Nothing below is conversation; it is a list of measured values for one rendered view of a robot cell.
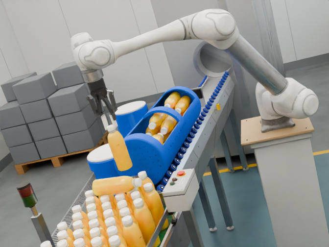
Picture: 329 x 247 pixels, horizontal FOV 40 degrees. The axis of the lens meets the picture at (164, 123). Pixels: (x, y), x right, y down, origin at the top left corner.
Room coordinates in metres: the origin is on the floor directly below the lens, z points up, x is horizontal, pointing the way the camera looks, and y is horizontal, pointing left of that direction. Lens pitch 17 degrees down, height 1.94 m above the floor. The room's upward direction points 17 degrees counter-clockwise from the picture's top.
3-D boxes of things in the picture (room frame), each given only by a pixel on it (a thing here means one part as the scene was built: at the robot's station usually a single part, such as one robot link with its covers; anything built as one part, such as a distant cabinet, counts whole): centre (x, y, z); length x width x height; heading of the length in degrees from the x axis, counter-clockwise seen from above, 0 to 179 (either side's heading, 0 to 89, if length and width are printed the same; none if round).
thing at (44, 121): (6.08, 1.43, 0.59); 1.20 x 0.80 x 1.19; 76
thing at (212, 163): (3.06, -0.26, 0.31); 0.06 x 0.06 x 0.63; 68
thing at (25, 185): (1.89, 0.68, 1.18); 0.06 x 0.06 x 0.16
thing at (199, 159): (3.08, -0.19, 0.79); 2.17 x 0.29 x 0.34; 158
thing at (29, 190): (1.89, 0.68, 1.23); 0.06 x 0.06 x 0.04
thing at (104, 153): (2.67, 0.39, 1.03); 0.28 x 0.28 x 0.01
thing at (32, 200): (1.89, 0.68, 1.18); 0.06 x 0.06 x 0.05
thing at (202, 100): (3.35, -0.30, 1.00); 0.10 x 0.04 x 0.15; 68
